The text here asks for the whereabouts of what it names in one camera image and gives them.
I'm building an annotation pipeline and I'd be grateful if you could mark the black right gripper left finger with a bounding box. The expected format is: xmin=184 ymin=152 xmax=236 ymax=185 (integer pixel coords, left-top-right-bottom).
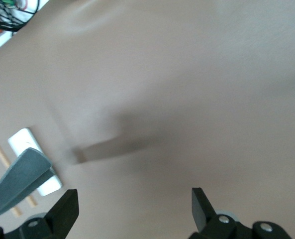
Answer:
xmin=0 ymin=189 xmax=79 ymax=239

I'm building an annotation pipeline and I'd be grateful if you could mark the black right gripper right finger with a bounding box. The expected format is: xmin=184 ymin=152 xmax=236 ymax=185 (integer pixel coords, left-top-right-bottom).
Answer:
xmin=188 ymin=187 xmax=291 ymax=239

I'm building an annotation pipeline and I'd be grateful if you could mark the grey towel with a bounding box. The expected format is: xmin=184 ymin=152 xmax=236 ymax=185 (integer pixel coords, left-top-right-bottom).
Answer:
xmin=0 ymin=147 xmax=54 ymax=222

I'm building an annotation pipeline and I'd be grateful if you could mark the white towel rack base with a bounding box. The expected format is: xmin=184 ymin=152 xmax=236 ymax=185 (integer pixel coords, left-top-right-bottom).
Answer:
xmin=7 ymin=127 xmax=63 ymax=197

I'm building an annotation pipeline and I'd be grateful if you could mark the brown table mat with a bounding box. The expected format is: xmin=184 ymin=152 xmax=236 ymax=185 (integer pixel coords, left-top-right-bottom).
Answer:
xmin=0 ymin=0 xmax=295 ymax=239

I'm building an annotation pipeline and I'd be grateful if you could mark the black cable bundle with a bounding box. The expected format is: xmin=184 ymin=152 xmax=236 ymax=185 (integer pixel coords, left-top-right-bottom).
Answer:
xmin=0 ymin=0 xmax=40 ymax=33

